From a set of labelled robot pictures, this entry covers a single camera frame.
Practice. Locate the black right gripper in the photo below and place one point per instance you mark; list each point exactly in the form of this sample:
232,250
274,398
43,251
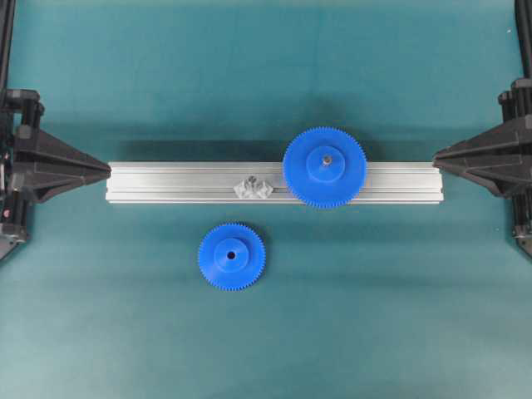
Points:
499,148

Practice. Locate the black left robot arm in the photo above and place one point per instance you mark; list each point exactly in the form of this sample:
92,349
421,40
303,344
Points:
35,166

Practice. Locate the large blue gear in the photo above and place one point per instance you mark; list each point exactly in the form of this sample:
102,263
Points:
316,184

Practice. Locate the small blue gear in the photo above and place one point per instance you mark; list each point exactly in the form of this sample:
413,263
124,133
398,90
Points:
231,257

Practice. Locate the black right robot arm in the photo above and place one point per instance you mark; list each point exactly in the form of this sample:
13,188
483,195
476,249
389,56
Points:
523,25

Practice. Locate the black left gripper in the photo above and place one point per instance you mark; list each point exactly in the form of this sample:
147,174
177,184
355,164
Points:
31,144

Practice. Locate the aluminium extrusion rail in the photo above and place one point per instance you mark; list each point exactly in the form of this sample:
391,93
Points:
203,182

